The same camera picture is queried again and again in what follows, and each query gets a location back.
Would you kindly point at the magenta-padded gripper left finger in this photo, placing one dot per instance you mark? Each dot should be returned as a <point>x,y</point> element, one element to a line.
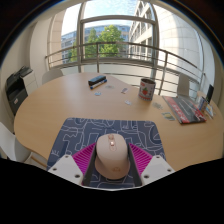
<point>66,166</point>

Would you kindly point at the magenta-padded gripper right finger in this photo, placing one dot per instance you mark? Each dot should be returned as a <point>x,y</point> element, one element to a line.
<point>155,168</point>

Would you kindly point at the beige computer mouse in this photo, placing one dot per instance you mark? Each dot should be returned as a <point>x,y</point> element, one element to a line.
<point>112,156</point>

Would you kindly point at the blue patterned mouse pad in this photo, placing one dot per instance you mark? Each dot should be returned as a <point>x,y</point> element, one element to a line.
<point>80,133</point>

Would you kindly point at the yellow and green sticker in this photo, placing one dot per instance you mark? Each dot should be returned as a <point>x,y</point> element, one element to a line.
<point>168,116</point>

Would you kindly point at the grey green sticker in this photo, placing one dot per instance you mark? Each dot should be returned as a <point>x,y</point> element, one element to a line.
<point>157,106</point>

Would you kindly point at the red and grey magazine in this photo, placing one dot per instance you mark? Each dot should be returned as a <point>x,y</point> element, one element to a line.
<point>185,109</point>

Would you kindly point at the blue and white marker pen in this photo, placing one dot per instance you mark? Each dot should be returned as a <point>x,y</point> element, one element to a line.
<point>99,84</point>

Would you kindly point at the black printer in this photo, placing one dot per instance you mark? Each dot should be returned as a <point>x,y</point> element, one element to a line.
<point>16,90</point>

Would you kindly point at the black whiteboard eraser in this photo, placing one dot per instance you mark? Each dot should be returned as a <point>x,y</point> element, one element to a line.
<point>96,80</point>

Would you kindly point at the metal balcony railing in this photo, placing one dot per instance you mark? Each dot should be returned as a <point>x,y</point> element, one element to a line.
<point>116,60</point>

